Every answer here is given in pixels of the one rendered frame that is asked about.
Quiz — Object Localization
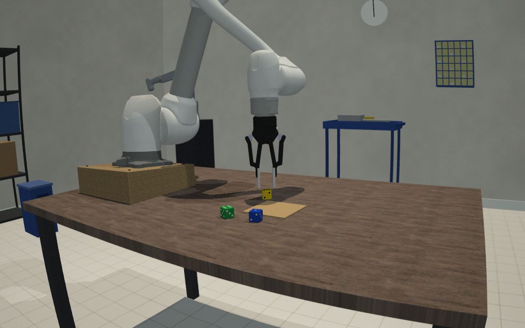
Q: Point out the blue die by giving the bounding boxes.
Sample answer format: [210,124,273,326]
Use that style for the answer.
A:
[249,209,263,223]

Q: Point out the yellow die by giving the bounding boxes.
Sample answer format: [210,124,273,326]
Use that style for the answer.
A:
[262,189,272,200]

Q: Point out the green die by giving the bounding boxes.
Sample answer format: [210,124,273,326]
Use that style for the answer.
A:
[220,205,234,219]

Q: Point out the tan flat mat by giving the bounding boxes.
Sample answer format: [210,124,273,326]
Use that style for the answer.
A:
[243,200,307,219]

